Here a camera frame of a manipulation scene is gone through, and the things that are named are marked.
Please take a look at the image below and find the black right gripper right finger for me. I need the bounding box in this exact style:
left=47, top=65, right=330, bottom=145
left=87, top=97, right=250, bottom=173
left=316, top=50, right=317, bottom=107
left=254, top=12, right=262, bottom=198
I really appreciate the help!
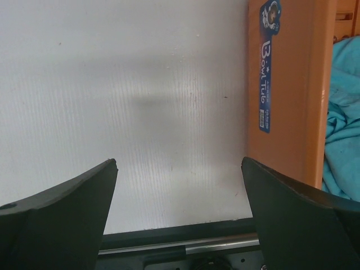
left=241, top=157, right=359, bottom=269

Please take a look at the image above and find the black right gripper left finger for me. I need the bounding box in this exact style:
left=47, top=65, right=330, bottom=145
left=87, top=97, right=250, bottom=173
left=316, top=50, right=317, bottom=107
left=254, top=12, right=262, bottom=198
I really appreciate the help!
left=1, top=159, right=118, bottom=269

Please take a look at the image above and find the crumpled teal t shirt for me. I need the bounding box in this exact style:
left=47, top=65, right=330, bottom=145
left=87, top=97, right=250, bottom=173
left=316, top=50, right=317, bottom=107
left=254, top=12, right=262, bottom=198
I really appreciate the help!
left=322, top=37, right=359, bottom=201

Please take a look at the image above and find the orange plastic tub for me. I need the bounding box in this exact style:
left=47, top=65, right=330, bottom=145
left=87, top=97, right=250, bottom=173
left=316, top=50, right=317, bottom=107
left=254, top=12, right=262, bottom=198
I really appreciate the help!
left=247, top=0, right=359, bottom=188

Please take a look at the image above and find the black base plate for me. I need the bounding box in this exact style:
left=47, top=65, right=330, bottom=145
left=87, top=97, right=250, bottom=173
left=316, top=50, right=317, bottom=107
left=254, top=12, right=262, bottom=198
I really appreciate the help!
left=96, top=218, right=266, bottom=269

